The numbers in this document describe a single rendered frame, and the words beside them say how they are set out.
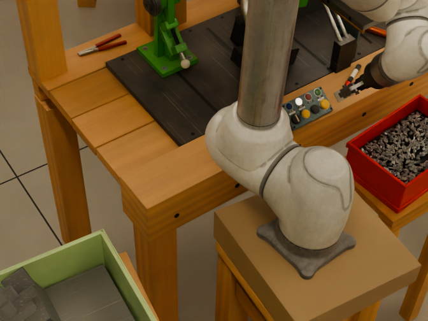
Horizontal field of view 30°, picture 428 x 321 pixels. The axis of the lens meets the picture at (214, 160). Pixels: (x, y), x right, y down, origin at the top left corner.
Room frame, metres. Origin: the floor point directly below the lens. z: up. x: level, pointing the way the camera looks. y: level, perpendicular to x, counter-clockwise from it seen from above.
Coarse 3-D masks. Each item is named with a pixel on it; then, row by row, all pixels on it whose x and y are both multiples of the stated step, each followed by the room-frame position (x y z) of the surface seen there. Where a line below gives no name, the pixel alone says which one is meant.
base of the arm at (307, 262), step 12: (264, 228) 1.19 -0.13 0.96; (276, 228) 1.18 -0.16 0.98; (264, 240) 1.16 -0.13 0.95; (276, 240) 1.15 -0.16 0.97; (288, 240) 1.13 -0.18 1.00; (348, 240) 1.17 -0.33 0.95; (288, 252) 1.12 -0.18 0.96; (300, 252) 1.11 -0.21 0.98; (312, 252) 1.10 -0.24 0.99; (324, 252) 1.11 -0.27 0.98; (336, 252) 1.13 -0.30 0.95; (300, 264) 1.09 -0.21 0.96; (312, 264) 1.09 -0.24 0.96; (324, 264) 1.10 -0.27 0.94; (312, 276) 1.07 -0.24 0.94
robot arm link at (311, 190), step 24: (288, 168) 1.20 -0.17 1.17; (312, 168) 1.16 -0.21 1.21; (336, 168) 1.17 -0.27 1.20; (264, 192) 1.19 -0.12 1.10; (288, 192) 1.15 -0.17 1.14; (312, 192) 1.13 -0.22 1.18; (336, 192) 1.13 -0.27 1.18; (288, 216) 1.14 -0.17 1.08; (312, 216) 1.11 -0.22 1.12; (336, 216) 1.11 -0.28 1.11; (312, 240) 1.10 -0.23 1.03; (336, 240) 1.13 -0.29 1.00
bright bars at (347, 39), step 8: (328, 8) 1.92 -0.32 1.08; (328, 16) 1.91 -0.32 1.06; (336, 16) 1.92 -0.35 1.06; (336, 32) 1.87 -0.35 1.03; (344, 32) 1.88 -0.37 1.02; (336, 40) 1.86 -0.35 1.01; (344, 40) 1.86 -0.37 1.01; (352, 40) 1.86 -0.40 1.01; (336, 48) 1.85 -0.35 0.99; (344, 48) 1.85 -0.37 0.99; (352, 48) 1.87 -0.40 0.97; (336, 56) 1.84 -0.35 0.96; (344, 56) 1.85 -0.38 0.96; (336, 64) 1.84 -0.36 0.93; (344, 64) 1.85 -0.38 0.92; (336, 72) 1.84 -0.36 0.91
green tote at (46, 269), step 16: (80, 240) 1.14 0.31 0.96; (96, 240) 1.15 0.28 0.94; (48, 256) 1.09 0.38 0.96; (64, 256) 1.11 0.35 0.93; (80, 256) 1.13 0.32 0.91; (96, 256) 1.15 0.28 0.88; (112, 256) 1.10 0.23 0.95; (0, 272) 1.04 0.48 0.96; (32, 272) 1.07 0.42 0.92; (48, 272) 1.09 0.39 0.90; (64, 272) 1.10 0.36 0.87; (80, 272) 1.12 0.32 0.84; (112, 272) 1.11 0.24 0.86; (128, 272) 1.05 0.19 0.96; (128, 288) 1.03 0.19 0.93; (128, 304) 1.04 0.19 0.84; (144, 304) 0.96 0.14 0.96; (144, 320) 0.96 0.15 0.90
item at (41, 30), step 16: (16, 0) 1.84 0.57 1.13; (32, 0) 1.78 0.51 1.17; (48, 0) 1.81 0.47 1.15; (32, 16) 1.78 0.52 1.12; (48, 16) 1.81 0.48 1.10; (144, 16) 2.03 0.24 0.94; (176, 16) 2.06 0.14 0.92; (32, 32) 1.78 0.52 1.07; (48, 32) 1.80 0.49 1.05; (32, 48) 1.79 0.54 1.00; (48, 48) 1.80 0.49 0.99; (32, 64) 1.81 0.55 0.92; (48, 64) 1.79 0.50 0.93; (64, 64) 1.82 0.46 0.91
